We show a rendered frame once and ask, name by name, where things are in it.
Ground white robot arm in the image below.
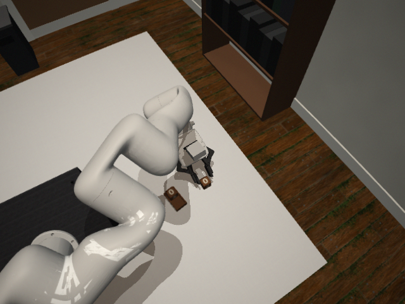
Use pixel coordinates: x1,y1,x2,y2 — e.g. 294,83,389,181
0,85,195,304

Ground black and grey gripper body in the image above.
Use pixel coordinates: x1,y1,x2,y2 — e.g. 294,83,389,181
178,129,209,167

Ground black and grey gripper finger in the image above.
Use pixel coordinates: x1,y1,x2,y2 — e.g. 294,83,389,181
177,161,200,184
201,147,215,177

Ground brown digit cube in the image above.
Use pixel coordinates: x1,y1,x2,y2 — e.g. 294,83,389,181
165,186,178,201
199,176,211,189

